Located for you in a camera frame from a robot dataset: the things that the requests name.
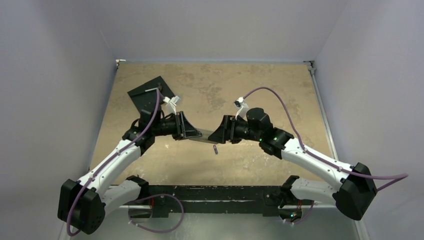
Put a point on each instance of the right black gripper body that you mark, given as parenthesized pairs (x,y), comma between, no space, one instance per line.
(228,129)

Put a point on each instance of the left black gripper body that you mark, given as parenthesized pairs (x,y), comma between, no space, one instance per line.
(178,134)

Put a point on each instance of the dark AAA battery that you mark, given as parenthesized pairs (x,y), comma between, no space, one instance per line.
(215,149)

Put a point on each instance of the grey remote control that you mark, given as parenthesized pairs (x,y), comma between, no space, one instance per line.
(203,137)

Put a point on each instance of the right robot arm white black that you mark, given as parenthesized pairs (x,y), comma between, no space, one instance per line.
(348,187)

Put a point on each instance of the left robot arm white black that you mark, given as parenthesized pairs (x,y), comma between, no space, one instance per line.
(84,203)

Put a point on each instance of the black square tray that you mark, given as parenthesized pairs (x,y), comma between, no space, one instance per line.
(147,100)

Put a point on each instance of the small metal hammer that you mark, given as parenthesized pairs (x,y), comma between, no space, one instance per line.
(158,88)

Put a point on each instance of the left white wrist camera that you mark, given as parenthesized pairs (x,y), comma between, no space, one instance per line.
(171,103)

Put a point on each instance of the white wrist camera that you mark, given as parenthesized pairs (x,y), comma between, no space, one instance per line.
(171,103)
(241,106)

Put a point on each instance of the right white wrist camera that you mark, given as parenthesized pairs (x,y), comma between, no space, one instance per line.
(241,106)

